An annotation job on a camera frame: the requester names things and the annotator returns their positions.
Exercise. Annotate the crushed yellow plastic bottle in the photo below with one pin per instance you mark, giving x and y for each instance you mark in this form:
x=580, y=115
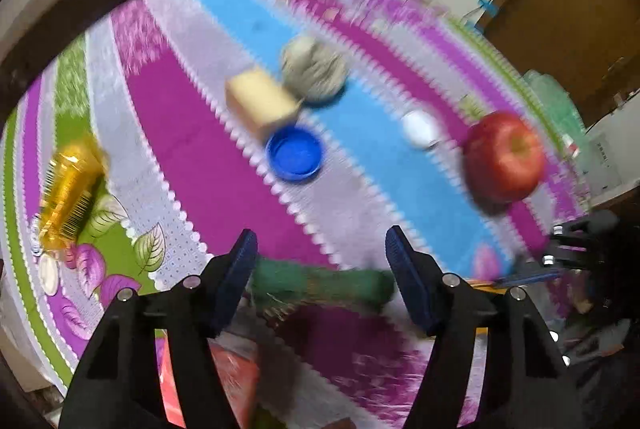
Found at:
x=70, y=194

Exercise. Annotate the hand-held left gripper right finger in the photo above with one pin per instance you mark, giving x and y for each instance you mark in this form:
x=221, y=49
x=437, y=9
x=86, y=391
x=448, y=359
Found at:
x=405, y=269

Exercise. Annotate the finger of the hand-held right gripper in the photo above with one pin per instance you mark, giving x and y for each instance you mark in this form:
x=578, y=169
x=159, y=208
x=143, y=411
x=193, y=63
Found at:
x=535, y=276
x=585, y=229

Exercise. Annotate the translucent green plastic bag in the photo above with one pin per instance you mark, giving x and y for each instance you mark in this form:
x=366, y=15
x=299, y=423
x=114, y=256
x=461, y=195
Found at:
x=552, y=104

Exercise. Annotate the white paper ball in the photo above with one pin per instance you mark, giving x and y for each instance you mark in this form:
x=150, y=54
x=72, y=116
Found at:
x=312, y=69

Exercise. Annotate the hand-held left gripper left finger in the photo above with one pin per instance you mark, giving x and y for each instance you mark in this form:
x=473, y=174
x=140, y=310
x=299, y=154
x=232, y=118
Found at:
x=240, y=269

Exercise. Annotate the flat red packet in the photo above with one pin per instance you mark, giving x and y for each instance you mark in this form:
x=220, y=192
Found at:
x=235, y=374

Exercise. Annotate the brown wooden door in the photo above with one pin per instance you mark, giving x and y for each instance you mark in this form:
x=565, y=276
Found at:
x=565, y=9

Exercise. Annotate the small white ball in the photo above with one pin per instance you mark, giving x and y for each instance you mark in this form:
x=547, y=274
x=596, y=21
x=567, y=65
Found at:
x=420, y=129

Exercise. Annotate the small white bottle cap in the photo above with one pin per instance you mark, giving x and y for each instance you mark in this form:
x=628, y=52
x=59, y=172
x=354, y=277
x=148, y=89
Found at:
x=50, y=274

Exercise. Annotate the red apple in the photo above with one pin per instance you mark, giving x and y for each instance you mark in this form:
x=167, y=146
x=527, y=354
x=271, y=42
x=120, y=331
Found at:
x=505, y=156

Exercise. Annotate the yellow sponge block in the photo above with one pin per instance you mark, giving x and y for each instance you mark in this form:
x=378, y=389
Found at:
x=260, y=101

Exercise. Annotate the blue plastic lid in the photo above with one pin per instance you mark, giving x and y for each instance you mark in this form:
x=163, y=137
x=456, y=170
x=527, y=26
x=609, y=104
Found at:
x=294, y=154

